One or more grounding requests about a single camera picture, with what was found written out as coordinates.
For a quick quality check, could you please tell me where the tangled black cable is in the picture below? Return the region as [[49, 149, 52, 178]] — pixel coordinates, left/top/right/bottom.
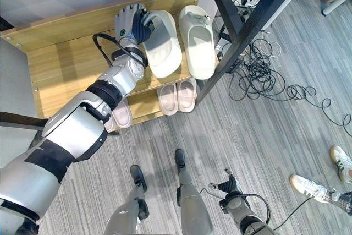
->
[[217, 0, 352, 138]]

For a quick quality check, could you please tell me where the person's leg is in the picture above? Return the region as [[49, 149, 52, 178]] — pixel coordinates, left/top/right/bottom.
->
[[321, 189, 352, 218]]

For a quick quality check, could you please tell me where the cream slide slipper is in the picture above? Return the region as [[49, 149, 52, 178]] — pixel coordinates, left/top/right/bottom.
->
[[178, 4, 216, 80], [141, 10, 183, 79]]

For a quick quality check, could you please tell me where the wooden shoe rack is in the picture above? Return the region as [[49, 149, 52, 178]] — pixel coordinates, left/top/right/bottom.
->
[[0, 0, 221, 134]]

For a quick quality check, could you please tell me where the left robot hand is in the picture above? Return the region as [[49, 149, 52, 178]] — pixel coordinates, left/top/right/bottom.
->
[[114, 3, 157, 45]]

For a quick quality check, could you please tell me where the black metal frame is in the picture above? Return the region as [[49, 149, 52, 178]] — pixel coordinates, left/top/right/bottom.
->
[[192, 0, 318, 106]]

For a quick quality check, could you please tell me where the left robot leg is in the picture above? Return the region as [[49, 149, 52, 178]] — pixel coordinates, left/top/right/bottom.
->
[[103, 164, 151, 235]]

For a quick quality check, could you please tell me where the white table leg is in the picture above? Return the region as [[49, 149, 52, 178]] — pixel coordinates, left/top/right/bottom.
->
[[321, 0, 352, 16]]

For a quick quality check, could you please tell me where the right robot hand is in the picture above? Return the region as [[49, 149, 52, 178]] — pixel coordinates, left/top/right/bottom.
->
[[208, 168, 243, 199]]

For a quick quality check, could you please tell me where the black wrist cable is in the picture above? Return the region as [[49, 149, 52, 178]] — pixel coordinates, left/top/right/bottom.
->
[[92, 33, 148, 68], [199, 188, 335, 232]]

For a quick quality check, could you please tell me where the person's white sneaker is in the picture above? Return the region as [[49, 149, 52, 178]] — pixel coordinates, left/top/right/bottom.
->
[[329, 145, 352, 184], [289, 174, 331, 205]]

